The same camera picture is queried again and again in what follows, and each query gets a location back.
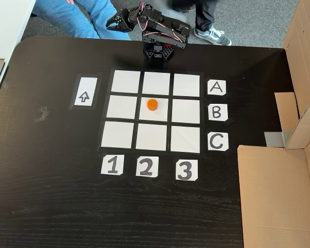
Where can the white nine-square grid sheet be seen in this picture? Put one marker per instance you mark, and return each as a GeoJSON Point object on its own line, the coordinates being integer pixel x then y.
{"type": "Point", "coordinates": [118, 134]}

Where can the round orange token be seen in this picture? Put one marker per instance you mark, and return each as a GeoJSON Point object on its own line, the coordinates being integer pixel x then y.
{"type": "Point", "coordinates": [152, 104]}

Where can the large brown cardboard box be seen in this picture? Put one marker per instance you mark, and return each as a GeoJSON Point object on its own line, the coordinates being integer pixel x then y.
{"type": "Point", "coordinates": [268, 193]}

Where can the walking person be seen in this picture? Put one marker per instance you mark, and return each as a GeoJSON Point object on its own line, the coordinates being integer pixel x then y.
{"type": "Point", "coordinates": [209, 33]}

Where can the white arrow paper sheet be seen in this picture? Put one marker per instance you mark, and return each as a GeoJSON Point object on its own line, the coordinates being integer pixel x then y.
{"type": "Point", "coordinates": [84, 87]}

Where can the paper sheet letter B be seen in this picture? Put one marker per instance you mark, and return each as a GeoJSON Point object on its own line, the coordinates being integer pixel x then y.
{"type": "Point", "coordinates": [218, 112]}

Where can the paper sheet letter A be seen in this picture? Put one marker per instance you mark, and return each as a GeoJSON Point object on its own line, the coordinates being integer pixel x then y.
{"type": "Point", "coordinates": [217, 87]}

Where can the paper sheet number 3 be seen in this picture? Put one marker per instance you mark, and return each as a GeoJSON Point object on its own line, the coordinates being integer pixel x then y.
{"type": "Point", "coordinates": [186, 170]}

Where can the paper sheet number 1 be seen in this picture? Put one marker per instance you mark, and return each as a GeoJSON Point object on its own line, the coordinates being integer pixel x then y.
{"type": "Point", "coordinates": [112, 164]}

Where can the paper sheet letter C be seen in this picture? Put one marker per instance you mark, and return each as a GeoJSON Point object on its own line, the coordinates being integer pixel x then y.
{"type": "Point", "coordinates": [217, 141]}

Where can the paper sheet number 2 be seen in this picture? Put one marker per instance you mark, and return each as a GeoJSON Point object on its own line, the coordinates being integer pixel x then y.
{"type": "Point", "coordinates": [147, 166]}

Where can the seated person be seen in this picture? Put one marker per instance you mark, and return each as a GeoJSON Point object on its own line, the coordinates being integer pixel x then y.
{"type": "Point", "coordinates": [75, 15]}

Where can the clear tape scraps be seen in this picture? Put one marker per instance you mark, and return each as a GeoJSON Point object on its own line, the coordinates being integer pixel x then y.
{"type": "Point", "coordinates": [42, 114]}

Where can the white desk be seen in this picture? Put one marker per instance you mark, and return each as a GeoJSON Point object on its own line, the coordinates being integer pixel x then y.
{"type": "Point", "coordinates": [5, 25]}

